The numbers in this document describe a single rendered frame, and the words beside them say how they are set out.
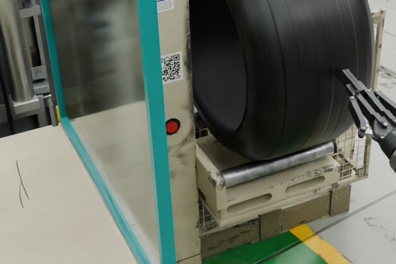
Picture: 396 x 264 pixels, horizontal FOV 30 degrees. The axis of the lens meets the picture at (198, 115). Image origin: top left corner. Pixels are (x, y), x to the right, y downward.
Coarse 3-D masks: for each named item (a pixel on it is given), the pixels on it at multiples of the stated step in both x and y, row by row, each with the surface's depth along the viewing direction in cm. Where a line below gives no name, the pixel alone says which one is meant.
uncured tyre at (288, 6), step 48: (192, 0) 207; (240, 0) 160; (288, 0) 158; (336, 0) 161; (192, 48) 210; (240, 48) 216; (288, 48) 158; (336, 48) 162; (240, 96) 212; (288, 96) 161; (336, 96) 167; (240, 144) 180; (288, 144) 173
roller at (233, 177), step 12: (324, 144) 194; (288, 156) 191; (300, 156) 191; (312, 156) 193; (324, 156) 195; (240, 168) 187; (252, 168) 187; (264, 168) 188; (276, 168) 189; (228, 180) 185; (240, 180) 186
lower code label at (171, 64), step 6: (168, 54) 168; (174, 54) 169; (180, 54) 170; (162, 60) 168; (168, 60) 169; (174, 60) 170; (180, 60) 170; (162, 66) 169; (168, 66) 170; (174, 66) 170; (180, 66) 171; (162, 72) 170; (168, 72) 171; (174, 72) 171; (180, 72) 172; (162, 78) 171; (168, 78) 171; (174, 78) 172; (180, 78) 173
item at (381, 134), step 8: (376, 120) 152; (376, 128) 151; (384, 128) 151; (392, 128) 151; (376, 136) 150; (384, 136) 150; (392, 136) 147; (384, 144) 149; (392, 144) 147; (384, 152) 150; (392, 152) 147
